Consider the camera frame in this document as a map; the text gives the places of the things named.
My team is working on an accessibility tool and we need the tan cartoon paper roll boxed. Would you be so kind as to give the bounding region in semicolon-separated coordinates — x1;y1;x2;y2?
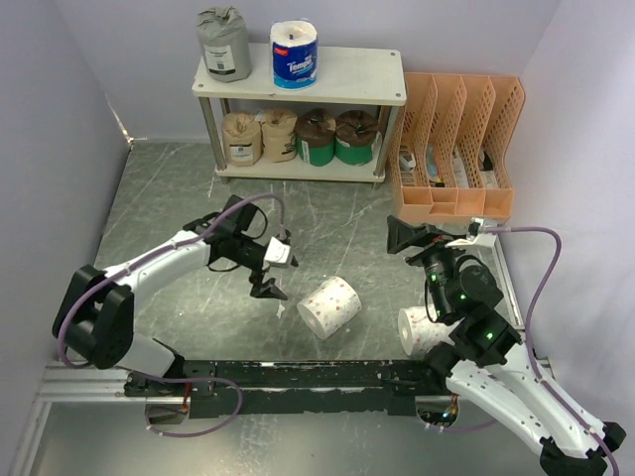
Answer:
261;109;298;163

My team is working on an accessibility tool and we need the tan barcode paper roll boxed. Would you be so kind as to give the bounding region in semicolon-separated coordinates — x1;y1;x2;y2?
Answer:
221;112;262;167

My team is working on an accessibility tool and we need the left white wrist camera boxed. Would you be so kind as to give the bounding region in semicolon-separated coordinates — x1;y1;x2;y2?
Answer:
263;237;293;269

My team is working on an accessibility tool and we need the grey paper roll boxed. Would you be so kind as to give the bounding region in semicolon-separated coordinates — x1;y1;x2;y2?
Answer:
195;6;252;82

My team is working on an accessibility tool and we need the blue Tempo tissue pack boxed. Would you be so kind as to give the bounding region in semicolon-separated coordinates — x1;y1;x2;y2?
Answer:
270;20;318;90

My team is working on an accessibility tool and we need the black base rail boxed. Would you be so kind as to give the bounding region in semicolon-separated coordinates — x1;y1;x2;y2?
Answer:
123;358;477;420

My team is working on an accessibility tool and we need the green brown paper roll labelled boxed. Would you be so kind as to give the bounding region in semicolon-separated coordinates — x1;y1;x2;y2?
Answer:
335;109;379;166

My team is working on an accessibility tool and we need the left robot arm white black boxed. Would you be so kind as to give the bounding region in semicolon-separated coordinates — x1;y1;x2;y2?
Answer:
52;194;298;396

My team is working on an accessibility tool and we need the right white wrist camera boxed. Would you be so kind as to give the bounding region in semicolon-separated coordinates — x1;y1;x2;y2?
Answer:
445;217;497;249

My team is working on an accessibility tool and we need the orange plastic file organizer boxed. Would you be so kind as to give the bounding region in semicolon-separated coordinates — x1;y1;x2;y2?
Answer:
389;72;525;224

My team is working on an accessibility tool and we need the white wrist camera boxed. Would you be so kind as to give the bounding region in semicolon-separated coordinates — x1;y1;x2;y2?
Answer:
263;237;293;269
445;217;497;249

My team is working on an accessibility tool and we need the beige two-tier shelf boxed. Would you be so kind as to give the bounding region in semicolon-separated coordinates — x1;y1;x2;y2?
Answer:
191;43;407;188

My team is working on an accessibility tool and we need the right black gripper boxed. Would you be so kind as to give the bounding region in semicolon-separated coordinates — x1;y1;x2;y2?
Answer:
386;214;472;319

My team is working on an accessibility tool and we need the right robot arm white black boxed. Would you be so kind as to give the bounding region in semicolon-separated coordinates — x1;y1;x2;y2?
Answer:
387;215;626;475

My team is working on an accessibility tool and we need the white dotted paper roll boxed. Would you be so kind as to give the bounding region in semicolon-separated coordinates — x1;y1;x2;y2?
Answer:
398;303;458;358
297;277;362;340

